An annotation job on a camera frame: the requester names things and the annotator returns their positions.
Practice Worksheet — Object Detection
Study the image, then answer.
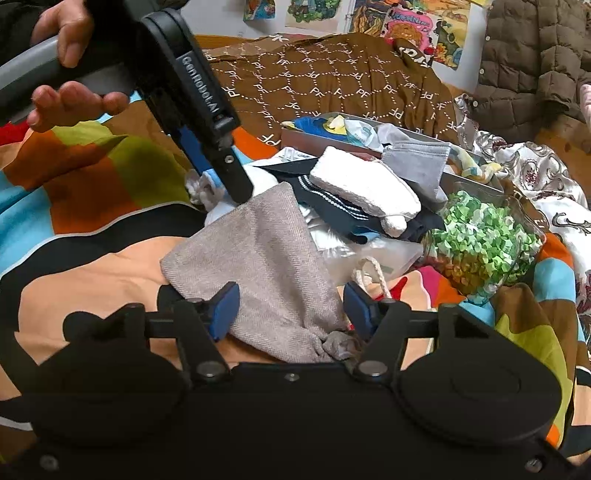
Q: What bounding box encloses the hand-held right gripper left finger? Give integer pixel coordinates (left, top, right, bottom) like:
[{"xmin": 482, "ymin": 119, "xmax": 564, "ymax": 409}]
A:
[{"xmin": 62, "ymin": 281, "xmax": 242, "ymax": 384}]

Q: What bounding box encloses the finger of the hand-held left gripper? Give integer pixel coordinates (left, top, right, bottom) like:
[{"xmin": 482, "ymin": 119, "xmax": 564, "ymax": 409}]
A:
[
  {"xmin": 210, "ymin": 131, "xmax": 256, "ymax": 205},
  {"xmin": 174, "ymin": 124, "xmax": 207, "ymax": 179}
]

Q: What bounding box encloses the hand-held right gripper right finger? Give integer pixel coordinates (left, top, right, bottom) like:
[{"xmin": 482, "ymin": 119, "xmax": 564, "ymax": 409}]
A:
[{"xmin": 344, "ymin": 281, "xmax": 513, "ymax": 384}]

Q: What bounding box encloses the grey fabric pouch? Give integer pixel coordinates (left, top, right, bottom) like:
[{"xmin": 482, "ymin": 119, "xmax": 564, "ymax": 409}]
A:
[{"xmin": 160, "ymin": 181, "xmax": 366, "ymax": 365}]

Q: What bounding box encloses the grey storage box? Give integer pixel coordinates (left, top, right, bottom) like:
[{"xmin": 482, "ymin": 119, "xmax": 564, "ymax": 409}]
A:
[{"xmin": 281, "ymin": 112, "xmax": 506, "ymax": 195}]

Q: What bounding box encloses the white printed sock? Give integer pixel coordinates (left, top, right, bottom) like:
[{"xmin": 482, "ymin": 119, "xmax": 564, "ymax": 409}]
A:
[{"xmin": 344, "ymin": 121, "xmax": 387, "ymax": 149}]

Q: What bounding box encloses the person's left hand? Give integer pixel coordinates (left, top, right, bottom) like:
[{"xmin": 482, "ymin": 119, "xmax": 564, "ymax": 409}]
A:
[{"xmin": 27, "ymin": 0, "xmax": 131, "ymax": 133}]

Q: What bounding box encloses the clear plastic bag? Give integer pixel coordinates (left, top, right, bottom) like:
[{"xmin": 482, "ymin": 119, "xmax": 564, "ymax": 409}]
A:
[{"xmin": 308, "ymin": 217, "xmax": 424, "ymax": 302}]

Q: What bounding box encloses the navy striped sock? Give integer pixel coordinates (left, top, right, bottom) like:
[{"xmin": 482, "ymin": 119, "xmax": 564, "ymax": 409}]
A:
[{"xmin": 263, "ymin": 159, "xmax": 447, "ymax": 246}]

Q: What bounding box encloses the colourful striped quilt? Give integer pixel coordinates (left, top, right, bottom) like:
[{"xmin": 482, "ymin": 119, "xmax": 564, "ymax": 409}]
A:
[{"xmin": 0, "ymin": 90, "xmax": 591, "ymax": 480}]

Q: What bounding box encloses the white terry sock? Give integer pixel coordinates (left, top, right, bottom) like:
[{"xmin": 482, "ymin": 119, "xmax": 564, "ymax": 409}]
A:
[{"xmin": 308, "ymin": 147, "xmax": 422, "ymax": 237}]

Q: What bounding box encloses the brown patterned blanket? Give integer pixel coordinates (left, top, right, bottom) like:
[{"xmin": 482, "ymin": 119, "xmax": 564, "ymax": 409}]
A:
[{"xmin": 203, "ymin": 33, "xmax": 462, "ymax": 147}]

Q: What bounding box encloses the jar of green paper stars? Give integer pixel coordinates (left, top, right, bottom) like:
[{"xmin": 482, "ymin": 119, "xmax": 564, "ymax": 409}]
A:
[{"xmin": 422, "ymin": 189, "xmax": 549, "ymax": 306}]

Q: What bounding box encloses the light grey cloth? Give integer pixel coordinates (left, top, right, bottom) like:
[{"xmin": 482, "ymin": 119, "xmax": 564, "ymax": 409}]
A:
[{"xmin": 381, "ymin": 141, "xmax": 453, "ymax": 205}]

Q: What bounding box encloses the yellow cartoon print cloth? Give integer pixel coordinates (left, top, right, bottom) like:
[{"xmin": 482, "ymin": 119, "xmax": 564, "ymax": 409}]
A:
[{"xmin": 450, "ymin": 150, "xmax": 502, "ymax": 184}]

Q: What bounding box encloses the white floral satin quilt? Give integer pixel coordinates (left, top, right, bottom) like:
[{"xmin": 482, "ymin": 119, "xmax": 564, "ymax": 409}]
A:
[{"xmin": 455, "ymin": 95, "xmax": 591, "ymax": 357}]

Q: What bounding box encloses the pink title girl drawing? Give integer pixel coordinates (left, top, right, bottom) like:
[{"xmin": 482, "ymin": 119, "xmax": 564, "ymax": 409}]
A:
[{"xmin": 383, "ymin": 6, "xmax": 438, "ymax": 52}]

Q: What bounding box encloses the brown puffer jacket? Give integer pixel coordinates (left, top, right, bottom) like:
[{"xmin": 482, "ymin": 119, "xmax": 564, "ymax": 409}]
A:
[{"xmin": 473, "ymin": 0, "xmax": 591, "ymax": 131}]

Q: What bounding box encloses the white rope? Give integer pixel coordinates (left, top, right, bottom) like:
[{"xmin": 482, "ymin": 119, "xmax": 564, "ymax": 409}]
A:
[{"xmin": 352, "ymin": 256, "xmax": 394, "ymax": 302}]

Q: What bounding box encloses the torn wall drawing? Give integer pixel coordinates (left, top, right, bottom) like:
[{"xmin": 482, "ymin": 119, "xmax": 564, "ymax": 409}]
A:
[{"xmin": 243, "ymin": 0, "xmax": 277, "ymax": 22}]

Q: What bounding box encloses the blond character wall drawing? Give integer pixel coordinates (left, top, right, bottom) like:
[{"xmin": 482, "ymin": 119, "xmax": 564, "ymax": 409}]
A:
[{"xmin": 285, "ymin": 0, "xmax": 345, "ymax": 29}]

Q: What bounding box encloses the orange fish wall drawing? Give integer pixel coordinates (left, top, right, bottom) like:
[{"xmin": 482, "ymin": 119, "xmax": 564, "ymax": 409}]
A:
[{"xmin": 348, "ymin": 0, "xmax": 394, "ymax": 38}]

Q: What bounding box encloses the cow wall drawing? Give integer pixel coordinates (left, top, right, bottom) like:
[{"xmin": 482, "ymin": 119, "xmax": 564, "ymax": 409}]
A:
[{"xmin": 431, "ymin": 14, "xmax": 472, "ymax": 71}]

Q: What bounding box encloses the orange landscape wall drawing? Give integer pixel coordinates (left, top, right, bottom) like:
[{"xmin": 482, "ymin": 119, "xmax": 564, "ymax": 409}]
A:
[{"xmin": 411, "ymin": 0, "xmax": 472, "ymax": 20}]

